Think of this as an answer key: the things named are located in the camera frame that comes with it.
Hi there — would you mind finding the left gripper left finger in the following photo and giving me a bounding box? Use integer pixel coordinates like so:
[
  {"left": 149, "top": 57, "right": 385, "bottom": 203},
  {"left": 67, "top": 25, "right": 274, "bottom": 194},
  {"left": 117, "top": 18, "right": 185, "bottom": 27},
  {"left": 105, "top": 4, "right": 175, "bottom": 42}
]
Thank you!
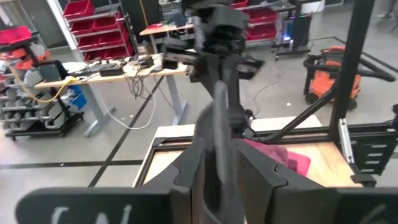
[{"left": 141, "top": 138, "right": 206, "bottom": 224}]

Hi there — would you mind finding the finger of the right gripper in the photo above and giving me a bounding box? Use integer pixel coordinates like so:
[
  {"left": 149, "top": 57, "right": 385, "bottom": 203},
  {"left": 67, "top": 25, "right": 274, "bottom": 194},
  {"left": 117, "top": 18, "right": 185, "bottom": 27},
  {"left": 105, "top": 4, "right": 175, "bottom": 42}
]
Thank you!
[
  {"left": 198, "top": 58, "right": 229, "bottom": 98},
  {"left": 226, "top": 60, "right": 248, "bottom": 138}
]

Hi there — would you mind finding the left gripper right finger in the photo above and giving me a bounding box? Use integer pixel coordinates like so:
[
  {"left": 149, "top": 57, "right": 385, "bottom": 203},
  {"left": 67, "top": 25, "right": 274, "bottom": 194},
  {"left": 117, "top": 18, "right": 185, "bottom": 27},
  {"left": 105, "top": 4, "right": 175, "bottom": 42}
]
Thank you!
[{"left": 235, "top": 139, "right": 326, "bottom": 224}]

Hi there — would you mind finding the dark grey fabric hat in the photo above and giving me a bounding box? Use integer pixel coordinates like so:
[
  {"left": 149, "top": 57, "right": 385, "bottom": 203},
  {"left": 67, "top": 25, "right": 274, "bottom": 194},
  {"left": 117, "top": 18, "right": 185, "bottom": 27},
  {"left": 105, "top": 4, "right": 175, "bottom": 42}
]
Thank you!
[{"left": 193, "top": 80, "right": 248, "bottom": 224}]

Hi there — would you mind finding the maroon fabric hat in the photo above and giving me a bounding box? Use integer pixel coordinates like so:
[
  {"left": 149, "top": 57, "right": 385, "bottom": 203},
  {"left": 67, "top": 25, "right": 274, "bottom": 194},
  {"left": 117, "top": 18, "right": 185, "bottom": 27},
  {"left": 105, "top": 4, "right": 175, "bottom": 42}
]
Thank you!
[{"left": 242, "top": 138, "right": 292, "bottom": 170}]

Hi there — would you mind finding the metal shelf with red bins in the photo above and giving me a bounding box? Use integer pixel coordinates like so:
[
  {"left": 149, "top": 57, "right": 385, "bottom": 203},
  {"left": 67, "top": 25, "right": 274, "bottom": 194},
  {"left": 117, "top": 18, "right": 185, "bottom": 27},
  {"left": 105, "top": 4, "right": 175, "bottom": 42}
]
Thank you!
[
  {"left": 229, "top": 0, "right": 282, "bottom": 43},
  {"left": 62, "top": 0, "right": 135, "bottom": 62}
]

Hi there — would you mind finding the wooden desk with grey legs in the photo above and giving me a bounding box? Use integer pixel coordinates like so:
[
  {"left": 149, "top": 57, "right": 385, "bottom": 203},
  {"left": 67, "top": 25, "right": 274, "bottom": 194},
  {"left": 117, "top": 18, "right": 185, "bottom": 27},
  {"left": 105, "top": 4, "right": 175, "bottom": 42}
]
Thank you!
[
  {"left": 33, "top": 52, "right": 191, "bottom": 138},
  {"left": 139, "top": 21, "right": 200, "bottom": 54}
]

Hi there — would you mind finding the black computer tower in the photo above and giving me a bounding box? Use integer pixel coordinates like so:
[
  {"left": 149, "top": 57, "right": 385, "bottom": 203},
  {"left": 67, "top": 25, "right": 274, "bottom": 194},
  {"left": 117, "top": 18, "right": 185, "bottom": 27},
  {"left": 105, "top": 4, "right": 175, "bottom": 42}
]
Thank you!
[{"left": 273, "top": 12, "right": 313, "bottom": 60}]

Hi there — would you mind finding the orange shop vacuum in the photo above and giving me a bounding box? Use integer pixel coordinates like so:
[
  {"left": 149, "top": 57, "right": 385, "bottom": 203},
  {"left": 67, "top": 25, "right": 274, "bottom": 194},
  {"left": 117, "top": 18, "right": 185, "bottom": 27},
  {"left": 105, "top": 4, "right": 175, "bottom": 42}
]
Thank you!
[{"left": 303, "top": 45, "right": 397, "bottom": 112}]

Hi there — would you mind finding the black electronics box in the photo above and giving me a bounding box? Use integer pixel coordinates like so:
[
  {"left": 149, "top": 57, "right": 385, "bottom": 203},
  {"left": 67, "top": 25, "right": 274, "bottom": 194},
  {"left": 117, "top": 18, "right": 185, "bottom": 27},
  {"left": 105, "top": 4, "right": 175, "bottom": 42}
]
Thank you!
[{"left": 98, "top": 65, "right": 126, "bottom": 78}]

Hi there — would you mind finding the black cart with supplies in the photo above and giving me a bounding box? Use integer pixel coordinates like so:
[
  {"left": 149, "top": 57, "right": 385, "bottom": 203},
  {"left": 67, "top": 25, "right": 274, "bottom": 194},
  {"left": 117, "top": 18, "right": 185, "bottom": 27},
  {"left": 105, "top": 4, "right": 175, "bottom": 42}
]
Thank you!
[{"left": 0, "top": 26, "right": 85, "bottom": 141}]

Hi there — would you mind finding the black aluminium rig frame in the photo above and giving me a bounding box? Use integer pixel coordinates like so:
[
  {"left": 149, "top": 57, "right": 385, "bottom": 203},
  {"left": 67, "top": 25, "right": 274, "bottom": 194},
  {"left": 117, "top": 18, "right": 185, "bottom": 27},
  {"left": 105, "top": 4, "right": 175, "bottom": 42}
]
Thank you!
[{"left": 133, "top": 0, "right": 398, "bottom": 189}]

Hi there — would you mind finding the yellow cable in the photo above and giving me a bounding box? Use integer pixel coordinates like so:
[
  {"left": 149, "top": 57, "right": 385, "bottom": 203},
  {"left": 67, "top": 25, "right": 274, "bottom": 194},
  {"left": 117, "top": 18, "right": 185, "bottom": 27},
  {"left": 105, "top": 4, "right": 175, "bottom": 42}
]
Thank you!
[{"left": 9, "top": 65, "right": 79, "bottom": 104}]

